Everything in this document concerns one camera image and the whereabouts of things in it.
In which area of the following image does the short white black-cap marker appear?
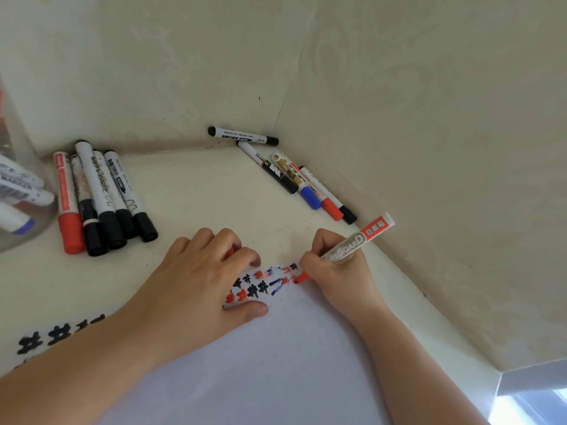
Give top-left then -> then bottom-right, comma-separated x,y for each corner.
208,126 -> 280,146

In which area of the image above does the person's right forearm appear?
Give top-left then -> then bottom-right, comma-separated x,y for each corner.
356,307 -> 490,425

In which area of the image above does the long white black-cap marker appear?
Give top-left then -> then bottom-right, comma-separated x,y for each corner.
103,149 -> 159,243
299,165 -> 359,225
74,140 -> 128,251

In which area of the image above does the transparent plastic jar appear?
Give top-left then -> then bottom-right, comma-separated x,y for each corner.
0,74 -> 59,253

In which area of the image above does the red cap red label marker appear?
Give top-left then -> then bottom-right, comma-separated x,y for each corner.
292,212 -> 396,286

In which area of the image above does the black cap bold print marker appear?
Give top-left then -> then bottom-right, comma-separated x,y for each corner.
237,141 -> 298,194

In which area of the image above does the white marker chunky black cap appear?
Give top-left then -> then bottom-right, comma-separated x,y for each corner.
0,172 -> 55,208
93,150 -> 138,240

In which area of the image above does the person's left hand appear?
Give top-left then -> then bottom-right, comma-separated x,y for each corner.
117,227 -> 270,368

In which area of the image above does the white paper sheet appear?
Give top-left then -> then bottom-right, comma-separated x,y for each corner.
13,263 -> 395,425

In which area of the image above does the worn white black-ended marker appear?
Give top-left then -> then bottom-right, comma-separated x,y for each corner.
70,154 -> 106,257

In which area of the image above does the person's right hand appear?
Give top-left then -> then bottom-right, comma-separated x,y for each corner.
300,228 -> 390,332

